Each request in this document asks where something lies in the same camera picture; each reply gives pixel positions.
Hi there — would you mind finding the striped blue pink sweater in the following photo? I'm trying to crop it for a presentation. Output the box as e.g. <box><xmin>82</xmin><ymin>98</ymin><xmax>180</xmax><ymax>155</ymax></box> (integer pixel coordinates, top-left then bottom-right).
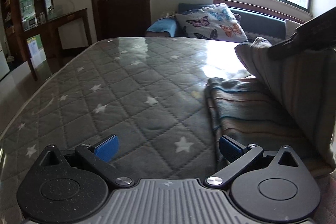
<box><xmin>205</xmin><ymin>78</ymin><xmax>318</xmax><ymax>176</ymax></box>

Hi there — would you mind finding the beige cushion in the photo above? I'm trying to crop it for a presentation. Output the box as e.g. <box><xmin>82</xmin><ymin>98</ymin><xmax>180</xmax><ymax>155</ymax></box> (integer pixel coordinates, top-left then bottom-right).
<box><xmin>285</xmin><ymin>19</ymin><xmax>301</xmax><ymax>40</ymax></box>

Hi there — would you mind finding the grey quilted star tablecloth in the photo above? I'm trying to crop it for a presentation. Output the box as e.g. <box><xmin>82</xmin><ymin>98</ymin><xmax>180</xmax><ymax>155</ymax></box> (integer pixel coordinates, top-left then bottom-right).
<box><xmin>1</xmin><ymin>37</ymin><xmax>248</xmax><ymax>223</ymax></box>

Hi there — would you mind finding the blue sofa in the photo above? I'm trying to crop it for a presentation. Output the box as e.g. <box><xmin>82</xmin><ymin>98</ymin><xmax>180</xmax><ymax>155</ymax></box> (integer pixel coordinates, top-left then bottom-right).
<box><xmin>145</xmin><ymin>3</ymin><xmax>301</xmax><ymax>44</ymax></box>

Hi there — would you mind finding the butterfly print pillow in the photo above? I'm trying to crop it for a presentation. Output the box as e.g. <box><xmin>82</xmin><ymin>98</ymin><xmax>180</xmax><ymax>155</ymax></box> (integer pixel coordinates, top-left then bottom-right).
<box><xmin>175</xmin><ymin>3</ymin><xmax>248</xmax><ymax>43</ymax></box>

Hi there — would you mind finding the dark wooden side table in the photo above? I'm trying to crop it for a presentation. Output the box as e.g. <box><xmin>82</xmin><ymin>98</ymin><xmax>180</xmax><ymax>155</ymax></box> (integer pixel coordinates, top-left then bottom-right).
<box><xmin>23</xmin><ymin>8</ymin><xmax>92</xmax><ymax>73</ymax></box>

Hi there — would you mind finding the dark wooden cabinet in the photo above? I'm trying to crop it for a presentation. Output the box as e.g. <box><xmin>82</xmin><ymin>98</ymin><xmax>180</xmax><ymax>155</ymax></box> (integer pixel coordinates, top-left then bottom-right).
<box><xmin>1</xmin><ymin>0</ymin><xmax>53</xmax><ymax>70</ymax></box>

